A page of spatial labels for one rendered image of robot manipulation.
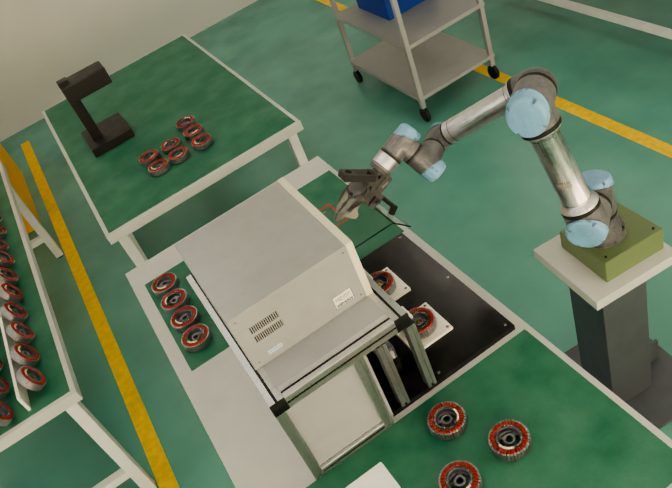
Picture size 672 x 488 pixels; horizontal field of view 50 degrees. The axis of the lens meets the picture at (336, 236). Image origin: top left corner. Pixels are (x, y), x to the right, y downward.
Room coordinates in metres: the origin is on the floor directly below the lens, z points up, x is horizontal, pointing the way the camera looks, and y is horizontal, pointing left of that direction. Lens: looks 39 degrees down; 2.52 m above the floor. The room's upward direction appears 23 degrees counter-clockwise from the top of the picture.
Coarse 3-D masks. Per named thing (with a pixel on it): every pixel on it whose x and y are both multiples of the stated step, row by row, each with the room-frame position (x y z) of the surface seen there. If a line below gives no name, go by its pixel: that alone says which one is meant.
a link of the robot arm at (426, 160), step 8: (424, 144) 1.83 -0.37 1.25; (432, 144) 1.81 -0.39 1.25; (440, 144) 1.82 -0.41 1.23; (416, 152) 1.77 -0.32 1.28; (424, 152) 1.77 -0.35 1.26; (432, 152) 1.78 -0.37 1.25; (440, 152) 1.79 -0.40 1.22; (408, 160) 1.77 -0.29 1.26; (416, 160) 1.76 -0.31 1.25; (424, 160) 1.75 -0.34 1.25; (432, 160) 1.75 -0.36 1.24; (440, 160) 1.76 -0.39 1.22; (416, 168) 1.76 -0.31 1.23; (424, 168) 1.75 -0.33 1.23; (432, 168) 1.74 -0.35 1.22; (440, 168) 1.74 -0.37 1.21; (424, 176) 1.75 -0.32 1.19; (432, 176) 1.73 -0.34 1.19
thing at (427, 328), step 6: (414, 312) 1.60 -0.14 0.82; (420, 312) 1.59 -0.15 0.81; (426, 312) 1.58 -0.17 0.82; (432, 312) 1.57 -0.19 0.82; (414, 318) 1.59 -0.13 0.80; (420, 318) 1.57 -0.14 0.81; (426, 318) 1.57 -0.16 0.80; (432, 318) 1.54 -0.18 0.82; (420, 324) 1.55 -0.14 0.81; (426, 324) 1.53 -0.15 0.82; (432, 324) 1.53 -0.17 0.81; (420, 330) 1.52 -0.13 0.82; (426, 330) 1.52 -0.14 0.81; (432, 330) 1.52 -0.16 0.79; (420, 336) 1.51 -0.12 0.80; (426, 336) 1.51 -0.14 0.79
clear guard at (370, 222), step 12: (336, 204) 1.97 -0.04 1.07; (360, 216) 1.86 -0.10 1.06; (372, 216) 1.83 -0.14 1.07; (384, 216) 1.81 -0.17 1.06; (396, 216) 1.84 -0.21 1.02; (348, 228) 1.83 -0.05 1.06; (360, 228) 1.80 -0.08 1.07; (372, 228) 1.78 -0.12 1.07; (384, 228) 1.76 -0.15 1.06; (360, 240) 1.75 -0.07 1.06
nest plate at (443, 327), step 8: (424, 304) 1.65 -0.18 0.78; (424, 320) 1.58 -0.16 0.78; (440, 320) 1.56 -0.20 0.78; (440, 328) 1.52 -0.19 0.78; (448, 328) 1.51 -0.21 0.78; (400, 336) 1.56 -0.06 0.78; (432, 336) 1.51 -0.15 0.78; (440, 336) 1.50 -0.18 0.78; (408, 344) 1.52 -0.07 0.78; (424, 344) 1.49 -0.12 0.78
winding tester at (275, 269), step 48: (288, 192) 1.78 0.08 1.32; (192, 240) 1.75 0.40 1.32; (240, 240) 1.66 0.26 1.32; (288, 240) 1.57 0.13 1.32; (336, 240) 1.48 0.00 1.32; (240, 288) 1.46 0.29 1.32; (288, 288) 1.40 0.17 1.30; (336, 288) 1.43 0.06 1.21; (240, 336) 1.36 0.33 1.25; (288, 336) 1.38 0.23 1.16
